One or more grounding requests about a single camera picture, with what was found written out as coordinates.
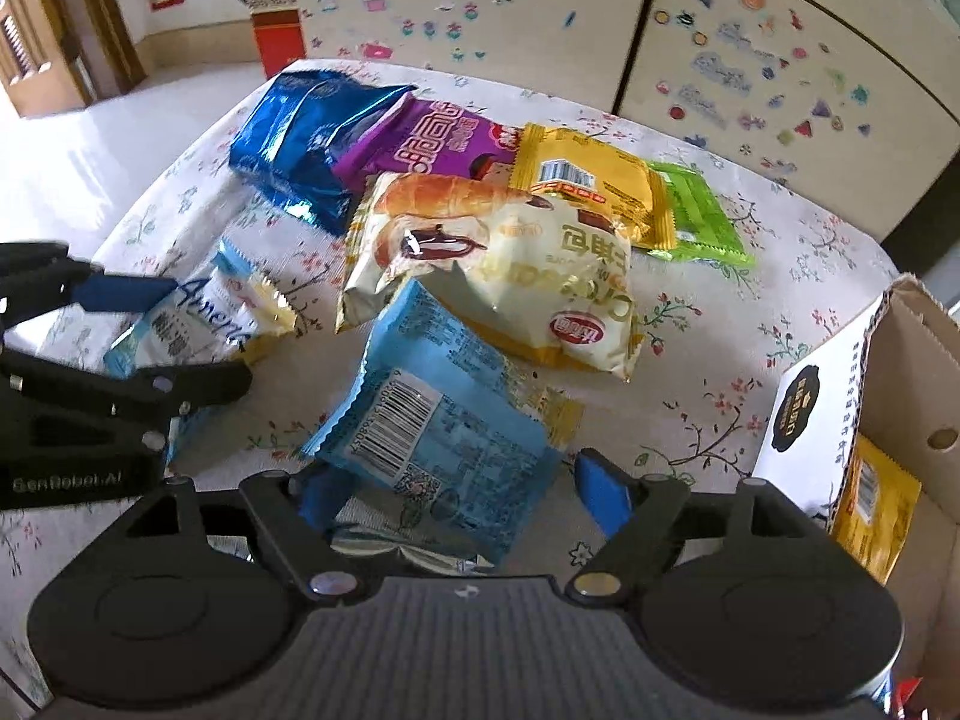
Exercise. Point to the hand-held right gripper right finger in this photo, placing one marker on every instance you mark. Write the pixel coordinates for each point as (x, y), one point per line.
(600, 491)

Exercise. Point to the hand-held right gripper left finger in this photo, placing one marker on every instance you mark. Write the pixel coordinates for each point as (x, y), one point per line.
(319, 499)

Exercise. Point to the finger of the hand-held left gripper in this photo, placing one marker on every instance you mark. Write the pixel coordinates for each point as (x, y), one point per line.
(120, 292)
(202, 382)

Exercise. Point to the white and blue snack packet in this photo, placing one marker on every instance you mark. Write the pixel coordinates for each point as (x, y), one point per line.
(195, 315)

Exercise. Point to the light blue snack packet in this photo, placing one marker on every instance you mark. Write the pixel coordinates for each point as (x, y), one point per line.
(442, 435)

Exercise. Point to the brown cardboard box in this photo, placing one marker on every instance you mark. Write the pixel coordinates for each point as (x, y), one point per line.
(817, 405)

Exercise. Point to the cream croissant snack packet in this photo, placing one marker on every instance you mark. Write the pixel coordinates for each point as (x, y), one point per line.
(510, 270)

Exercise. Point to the blue foil snack packet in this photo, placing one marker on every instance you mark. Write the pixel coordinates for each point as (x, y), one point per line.
(300, 135)

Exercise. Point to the yellow snack packet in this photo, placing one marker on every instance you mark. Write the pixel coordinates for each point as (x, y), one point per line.
(592, 180)
(874, 510)

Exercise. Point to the green snack packet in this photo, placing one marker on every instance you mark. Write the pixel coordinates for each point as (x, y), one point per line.
(701, 221)

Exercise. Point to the purple snack packet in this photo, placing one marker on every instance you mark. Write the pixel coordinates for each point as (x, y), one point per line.
(427, 142)

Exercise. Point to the red snack packet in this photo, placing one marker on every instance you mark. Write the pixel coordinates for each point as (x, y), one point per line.
(913, 699)

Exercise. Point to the floral tablecloth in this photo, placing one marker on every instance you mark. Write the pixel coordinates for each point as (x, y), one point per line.
(712, 360)

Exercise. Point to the red cardboard box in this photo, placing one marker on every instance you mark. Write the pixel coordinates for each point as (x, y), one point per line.
(277, 37)

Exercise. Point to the cream wooden cabinet with stickers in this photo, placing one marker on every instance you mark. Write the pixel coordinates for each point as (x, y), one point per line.
(525, 15)

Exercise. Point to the brown wooden door frame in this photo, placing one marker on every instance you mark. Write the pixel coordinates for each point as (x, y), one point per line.
(105, 15)

